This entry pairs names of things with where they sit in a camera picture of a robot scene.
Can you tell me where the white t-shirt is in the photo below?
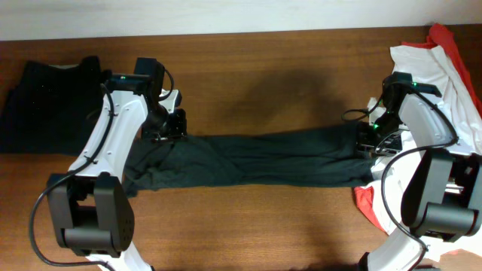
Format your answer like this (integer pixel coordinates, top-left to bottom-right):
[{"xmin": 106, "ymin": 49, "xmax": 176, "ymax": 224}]
[{"xmin": 363, "ymin": 44, "xmax": 482, "ymax": 263}]

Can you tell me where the dark green Nike t-shirt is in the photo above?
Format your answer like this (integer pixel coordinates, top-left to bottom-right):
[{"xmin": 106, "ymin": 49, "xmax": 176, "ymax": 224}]
[{"xmin": 123, "ymin": 124, "xmax": 375, "ymax": 197}]

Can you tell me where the red garment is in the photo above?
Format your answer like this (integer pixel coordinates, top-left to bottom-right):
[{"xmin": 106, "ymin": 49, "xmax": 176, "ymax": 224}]
[{"xmin": 353, "ymin": 23, "xmax": 482, "ymax": 233}]

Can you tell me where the folded black clothes stack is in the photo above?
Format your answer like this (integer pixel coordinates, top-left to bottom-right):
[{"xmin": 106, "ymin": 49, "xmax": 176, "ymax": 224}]
[{"xmin": 1, "ymin": 56, "xmax": 105, "ymax": 156}]

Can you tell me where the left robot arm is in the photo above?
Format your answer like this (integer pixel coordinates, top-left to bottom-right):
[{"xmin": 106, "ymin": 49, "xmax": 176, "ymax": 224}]
[{"xmin": 45, "ymin": 72, "xmax": 179, "ymax": 270}]

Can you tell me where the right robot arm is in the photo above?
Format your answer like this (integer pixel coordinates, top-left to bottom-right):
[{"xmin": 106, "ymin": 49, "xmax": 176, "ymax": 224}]
[{"xmin": 358, "ymin": 81, "xmax": 481, "ymax": 270}]

